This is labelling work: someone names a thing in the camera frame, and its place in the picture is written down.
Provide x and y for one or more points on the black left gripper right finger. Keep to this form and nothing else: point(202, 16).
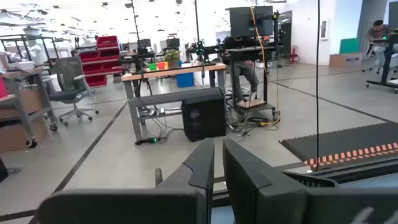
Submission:
point(258, 193)

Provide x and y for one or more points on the blue storage bin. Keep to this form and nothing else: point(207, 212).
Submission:
point(185, 80)

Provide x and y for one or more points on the framed wall picture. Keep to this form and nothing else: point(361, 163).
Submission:
point(323, 29)

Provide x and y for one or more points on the flat cardboard box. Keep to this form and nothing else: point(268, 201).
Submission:
point(345, 59)

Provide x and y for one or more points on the red bin rack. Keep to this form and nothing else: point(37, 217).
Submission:
point(99, 59)

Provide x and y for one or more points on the small background monitor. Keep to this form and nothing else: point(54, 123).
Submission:
point(173, 43)
point(144, 43)

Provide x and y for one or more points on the green block on workbench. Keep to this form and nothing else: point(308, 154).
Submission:
point(152, 66)

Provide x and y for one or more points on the brown cardboard box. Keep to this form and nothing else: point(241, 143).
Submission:
point(15, 137)

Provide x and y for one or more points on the grey office chair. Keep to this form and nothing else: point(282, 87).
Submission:
point(66, 77)

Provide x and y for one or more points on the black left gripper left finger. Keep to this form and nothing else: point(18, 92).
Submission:
point(174, 199)

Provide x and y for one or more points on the wooden workbench with grey legs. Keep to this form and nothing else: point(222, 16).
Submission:
point(174, 72)

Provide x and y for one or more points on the black standing desk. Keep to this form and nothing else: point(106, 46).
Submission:
point(387, 62)

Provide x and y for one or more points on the grey rolling cart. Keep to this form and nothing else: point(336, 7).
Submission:
point(42, 93)

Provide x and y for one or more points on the green board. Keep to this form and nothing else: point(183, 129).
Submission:
point(349, 46)

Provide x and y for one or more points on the large black monitor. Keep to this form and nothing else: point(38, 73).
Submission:
point(248, 21)

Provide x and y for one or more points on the black rolling monitor stand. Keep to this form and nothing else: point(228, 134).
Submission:
point(245, 53)

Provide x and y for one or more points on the person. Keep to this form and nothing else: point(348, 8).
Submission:
point(377, 34)
point(245, 71)

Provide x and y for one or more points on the black background robot arm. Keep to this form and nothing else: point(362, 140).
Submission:
point(136, 59)
point(205, 49)

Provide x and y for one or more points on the potted green plant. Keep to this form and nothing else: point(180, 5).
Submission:
point(172, 56)

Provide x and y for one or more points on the black orange-striped floor mat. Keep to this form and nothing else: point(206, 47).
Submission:
point(342, 140)
point(373, 155)

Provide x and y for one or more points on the black power strip green light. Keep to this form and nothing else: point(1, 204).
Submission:
point(146, 141)

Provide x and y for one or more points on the red stool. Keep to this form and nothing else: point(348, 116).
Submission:
point(293, 55)

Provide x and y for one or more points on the black desktop computer case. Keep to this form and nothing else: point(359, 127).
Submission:
point(203, 118)

